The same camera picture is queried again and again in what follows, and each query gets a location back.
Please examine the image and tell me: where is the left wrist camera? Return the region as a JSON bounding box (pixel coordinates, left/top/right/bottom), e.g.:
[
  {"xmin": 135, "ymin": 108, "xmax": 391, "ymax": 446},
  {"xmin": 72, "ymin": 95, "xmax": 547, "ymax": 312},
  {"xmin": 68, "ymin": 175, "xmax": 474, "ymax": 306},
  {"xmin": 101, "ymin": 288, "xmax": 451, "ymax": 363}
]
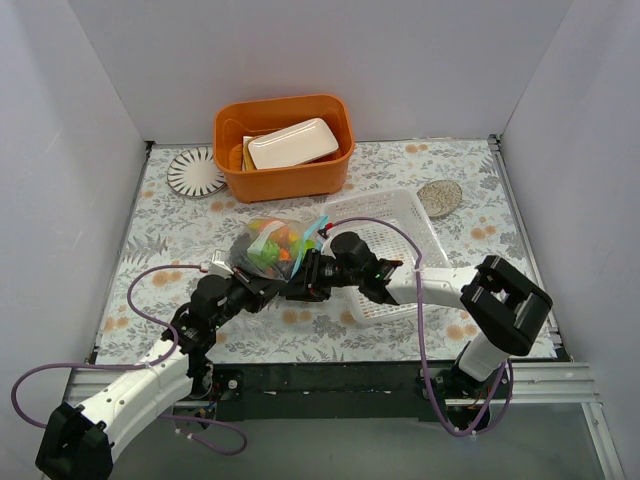
[{"xmin": 208, "ymin": 250, "xmax": 233, "ymax": 278}]

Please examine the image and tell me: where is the yellow item in tub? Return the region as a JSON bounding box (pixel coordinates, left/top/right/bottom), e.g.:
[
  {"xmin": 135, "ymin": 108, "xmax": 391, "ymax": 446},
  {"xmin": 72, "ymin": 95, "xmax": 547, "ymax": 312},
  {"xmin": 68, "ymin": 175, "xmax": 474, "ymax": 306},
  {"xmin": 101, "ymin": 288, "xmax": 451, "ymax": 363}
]
[{"xmin": 229, "ymin": 136, "xmax": 256, "ymax": 171}]

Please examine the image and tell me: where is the striped round plate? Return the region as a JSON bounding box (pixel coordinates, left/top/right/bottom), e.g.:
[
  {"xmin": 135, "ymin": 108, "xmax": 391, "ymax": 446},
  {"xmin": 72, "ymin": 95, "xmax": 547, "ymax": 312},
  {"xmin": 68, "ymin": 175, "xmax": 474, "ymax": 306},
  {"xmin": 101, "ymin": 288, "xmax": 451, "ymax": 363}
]
[{"xmin": 167, "ymin": 146, "xmax": 226, "ymax": 198}]

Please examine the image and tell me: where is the white plastic perforated basket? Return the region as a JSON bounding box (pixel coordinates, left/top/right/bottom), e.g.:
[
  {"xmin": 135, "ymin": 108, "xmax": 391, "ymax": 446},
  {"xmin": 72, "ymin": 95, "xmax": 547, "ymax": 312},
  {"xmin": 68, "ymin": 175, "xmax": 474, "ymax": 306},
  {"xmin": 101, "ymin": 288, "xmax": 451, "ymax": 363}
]
[{"xmin": 322, "ymin": 187, "xmax": 454, "ymax": 327}]

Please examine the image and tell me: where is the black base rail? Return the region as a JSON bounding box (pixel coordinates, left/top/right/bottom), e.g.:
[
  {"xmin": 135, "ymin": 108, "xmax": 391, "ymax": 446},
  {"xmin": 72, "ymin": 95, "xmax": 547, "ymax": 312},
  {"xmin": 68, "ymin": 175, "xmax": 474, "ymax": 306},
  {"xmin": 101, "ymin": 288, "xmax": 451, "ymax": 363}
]
[{"xmin": 204, "ymin": 360, "xmax": 571, "ymax": 424}]

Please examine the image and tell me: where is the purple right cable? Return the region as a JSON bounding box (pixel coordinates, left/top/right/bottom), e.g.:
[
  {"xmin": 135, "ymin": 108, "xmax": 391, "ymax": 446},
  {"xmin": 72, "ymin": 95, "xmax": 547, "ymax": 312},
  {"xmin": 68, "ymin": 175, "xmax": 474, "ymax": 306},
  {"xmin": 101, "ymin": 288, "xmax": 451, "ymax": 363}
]
[{"xmin": 324, "ymin": 217, "xmax": 514, "ymax": 439}]

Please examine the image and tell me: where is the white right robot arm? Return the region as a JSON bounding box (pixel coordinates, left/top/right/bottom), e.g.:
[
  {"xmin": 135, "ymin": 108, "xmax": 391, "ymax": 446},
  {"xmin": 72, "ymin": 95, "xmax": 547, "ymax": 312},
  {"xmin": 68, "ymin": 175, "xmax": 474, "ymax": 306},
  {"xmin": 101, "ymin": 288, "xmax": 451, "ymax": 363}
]
[{"xmin": 280, "ymin": 232, "xmax": 553, "ymax": 398}]

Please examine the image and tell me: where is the white rectangular plate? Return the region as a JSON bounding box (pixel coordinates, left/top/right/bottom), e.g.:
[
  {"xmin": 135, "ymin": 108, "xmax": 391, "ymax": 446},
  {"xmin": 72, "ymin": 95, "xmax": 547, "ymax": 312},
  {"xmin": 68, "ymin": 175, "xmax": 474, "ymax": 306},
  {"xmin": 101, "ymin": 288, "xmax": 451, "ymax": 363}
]
[{"xmin": 248, "ymin": 118, "xmax": 339, "ymax": 170}]

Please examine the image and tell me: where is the clear zip top bag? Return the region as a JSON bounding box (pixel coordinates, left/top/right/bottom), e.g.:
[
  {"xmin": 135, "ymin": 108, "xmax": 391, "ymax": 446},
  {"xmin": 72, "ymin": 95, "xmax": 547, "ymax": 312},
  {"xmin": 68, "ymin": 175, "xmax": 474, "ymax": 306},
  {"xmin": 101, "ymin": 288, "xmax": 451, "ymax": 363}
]
[{"xmin": 227, "ymin": 216, "xmax": 328, "ymax": 281}]

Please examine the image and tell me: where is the floral tablecloth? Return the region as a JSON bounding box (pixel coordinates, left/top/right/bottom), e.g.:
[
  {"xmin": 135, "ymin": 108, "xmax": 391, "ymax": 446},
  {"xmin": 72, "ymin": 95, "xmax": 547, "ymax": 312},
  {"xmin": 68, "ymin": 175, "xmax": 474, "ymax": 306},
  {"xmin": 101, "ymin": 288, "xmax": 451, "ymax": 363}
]
[{"xmin": 96, "ymin": 140, "xmax": 531, "ymax": 364}]

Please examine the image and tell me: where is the orange plastic tub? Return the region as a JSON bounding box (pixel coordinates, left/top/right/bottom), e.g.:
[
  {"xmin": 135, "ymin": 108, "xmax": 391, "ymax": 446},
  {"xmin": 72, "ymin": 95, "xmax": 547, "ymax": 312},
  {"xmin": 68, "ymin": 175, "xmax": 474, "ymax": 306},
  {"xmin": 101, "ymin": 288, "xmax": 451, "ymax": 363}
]
[{"xmin": 212, "ymin": 94, "xmax": 355, "ymax": 203}]

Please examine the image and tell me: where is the green cabbage ball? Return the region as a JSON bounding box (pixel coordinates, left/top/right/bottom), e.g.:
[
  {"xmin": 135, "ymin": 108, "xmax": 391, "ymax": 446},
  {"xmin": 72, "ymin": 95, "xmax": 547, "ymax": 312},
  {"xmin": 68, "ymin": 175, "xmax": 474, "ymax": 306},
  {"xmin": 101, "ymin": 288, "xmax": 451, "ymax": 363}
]
[
  {"xmin": 291, "ymin": 239, "xmax": 316, "ymax": 255},
  {"xmin": 261, "ymin": 240, "xmax": 281, "ymax": 261}
]

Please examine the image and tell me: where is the speckled oval ceramic dish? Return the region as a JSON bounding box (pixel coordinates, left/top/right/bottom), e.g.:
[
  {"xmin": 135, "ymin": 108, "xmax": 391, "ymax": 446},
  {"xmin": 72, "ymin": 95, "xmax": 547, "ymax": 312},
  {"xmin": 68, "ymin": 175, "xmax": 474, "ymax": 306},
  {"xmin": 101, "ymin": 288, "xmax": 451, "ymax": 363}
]
[{"xmin": 417, "ymin": 180, "xmax": 462, "ymax": 219}]

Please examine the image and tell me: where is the orange mandarin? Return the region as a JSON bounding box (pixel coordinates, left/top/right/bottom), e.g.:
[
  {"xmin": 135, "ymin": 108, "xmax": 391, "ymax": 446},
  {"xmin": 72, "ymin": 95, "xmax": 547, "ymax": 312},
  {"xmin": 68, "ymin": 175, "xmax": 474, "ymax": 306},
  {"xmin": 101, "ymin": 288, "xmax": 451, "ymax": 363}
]
[{"xmin": 278, "ymin": 248, "xmax": 292, "ymax": 261}]

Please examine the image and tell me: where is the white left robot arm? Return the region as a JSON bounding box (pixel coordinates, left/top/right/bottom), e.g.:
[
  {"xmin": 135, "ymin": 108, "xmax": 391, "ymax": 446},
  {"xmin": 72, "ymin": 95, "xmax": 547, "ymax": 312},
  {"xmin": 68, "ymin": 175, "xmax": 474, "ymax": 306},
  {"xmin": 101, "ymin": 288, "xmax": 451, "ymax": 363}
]
[{"xmin": 35, "ymin": 270, "xmax": 285, "ymax": 479}]

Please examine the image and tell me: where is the purple cable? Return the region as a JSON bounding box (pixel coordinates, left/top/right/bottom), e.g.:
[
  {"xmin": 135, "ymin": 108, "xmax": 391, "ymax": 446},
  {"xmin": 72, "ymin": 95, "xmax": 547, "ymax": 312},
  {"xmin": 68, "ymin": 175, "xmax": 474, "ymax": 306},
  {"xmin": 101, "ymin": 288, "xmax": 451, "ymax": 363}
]
[
  {"xmin": 324, "ymin": 217, "xmax": 514, "ymax": 439},
  {"xmin": 10, "ymin": 262, "xmax": 247, "ymax": 456}
]

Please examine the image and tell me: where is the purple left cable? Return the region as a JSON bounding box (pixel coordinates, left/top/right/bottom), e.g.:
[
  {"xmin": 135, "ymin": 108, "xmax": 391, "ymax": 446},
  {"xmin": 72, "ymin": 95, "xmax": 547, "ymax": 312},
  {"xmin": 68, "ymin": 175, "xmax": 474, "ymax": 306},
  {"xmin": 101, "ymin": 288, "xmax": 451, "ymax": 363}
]
[{"xmin": 10, "ymin": 262, "xmax": 247, "ymax": 456}]

